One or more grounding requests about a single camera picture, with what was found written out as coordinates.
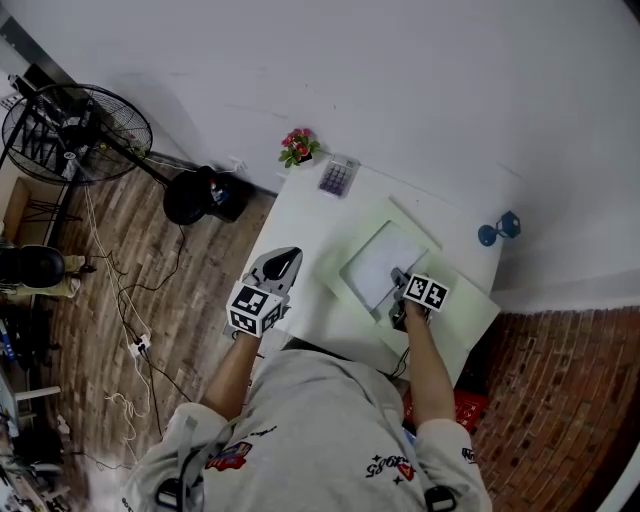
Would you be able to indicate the white sheet of paper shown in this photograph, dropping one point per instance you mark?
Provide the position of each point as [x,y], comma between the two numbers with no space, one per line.
[380,260]

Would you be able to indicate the white wall socket plug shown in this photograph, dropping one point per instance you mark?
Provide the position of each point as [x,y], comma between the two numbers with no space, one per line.
[238,164]

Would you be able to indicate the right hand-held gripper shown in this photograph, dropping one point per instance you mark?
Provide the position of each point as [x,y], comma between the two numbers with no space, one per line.
[425,292]

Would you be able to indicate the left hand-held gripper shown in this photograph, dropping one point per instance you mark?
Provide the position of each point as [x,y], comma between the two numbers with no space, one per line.
[256,300]

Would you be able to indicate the black standing floor fan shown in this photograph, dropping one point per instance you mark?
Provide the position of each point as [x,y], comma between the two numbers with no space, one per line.
[75,135]

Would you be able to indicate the white power strip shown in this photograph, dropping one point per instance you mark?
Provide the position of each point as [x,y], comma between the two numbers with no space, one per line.
[140,346]

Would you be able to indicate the pale green document tray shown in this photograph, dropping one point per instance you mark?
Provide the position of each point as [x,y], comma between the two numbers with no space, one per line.
[345,235]

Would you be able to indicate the red plastic crate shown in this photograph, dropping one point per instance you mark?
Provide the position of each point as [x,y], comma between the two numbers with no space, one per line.
[470,407]

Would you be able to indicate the purple key calculator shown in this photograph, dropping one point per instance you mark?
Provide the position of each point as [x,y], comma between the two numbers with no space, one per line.
[338,176]

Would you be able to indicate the person's right forearm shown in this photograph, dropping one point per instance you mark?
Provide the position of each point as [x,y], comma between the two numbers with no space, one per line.
[430,375]

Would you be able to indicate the pink flower pot plant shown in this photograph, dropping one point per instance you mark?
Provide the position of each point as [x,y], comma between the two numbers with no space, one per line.
[298,146]

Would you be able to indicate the person's grey printed sweatshirt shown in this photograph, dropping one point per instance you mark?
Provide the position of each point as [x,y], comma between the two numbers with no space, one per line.
[310,430]

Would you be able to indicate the person's left forearm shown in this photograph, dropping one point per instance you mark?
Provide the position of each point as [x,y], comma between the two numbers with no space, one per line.
[230,375]

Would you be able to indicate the black waste bin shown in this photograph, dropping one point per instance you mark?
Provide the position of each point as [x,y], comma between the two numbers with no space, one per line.
[234,197]

